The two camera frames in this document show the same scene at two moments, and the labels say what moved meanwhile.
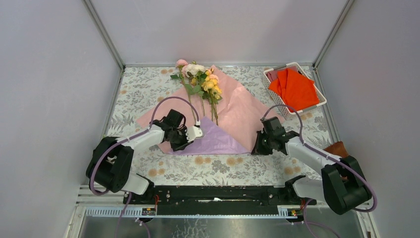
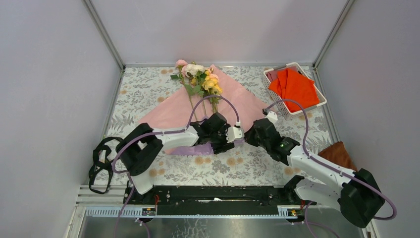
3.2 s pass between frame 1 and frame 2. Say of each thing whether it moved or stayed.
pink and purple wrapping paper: moved
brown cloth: stayed
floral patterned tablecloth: stayed
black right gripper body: moved
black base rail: stayed
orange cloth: stayed
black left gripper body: moved
